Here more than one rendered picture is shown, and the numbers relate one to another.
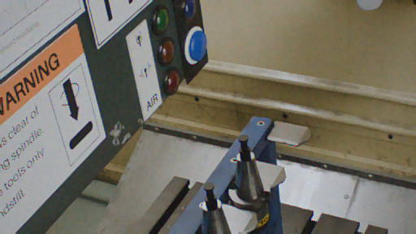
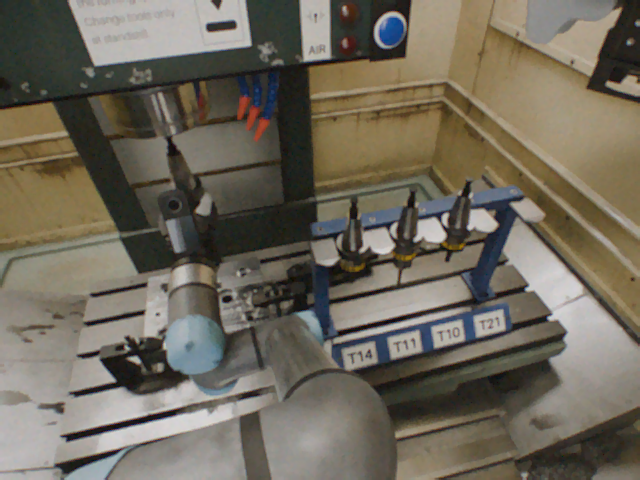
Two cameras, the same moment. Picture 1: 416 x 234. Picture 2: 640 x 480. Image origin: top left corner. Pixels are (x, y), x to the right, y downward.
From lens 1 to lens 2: 0.40 m
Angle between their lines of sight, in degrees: 35
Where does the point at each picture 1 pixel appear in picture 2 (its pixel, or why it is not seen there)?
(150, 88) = (318, 36)
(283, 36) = (603, 157)
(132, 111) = (291, 44)
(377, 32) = not seen: outside the picture
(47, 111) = not seen: outside the picture
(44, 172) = (172, 32)
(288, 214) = (511, 275)
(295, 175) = (546, 261)
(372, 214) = (574, 320)
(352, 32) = not seen: outside the picture
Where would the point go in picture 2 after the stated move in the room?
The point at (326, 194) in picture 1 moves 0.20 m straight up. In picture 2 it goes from (555, 285) to (584, 237)
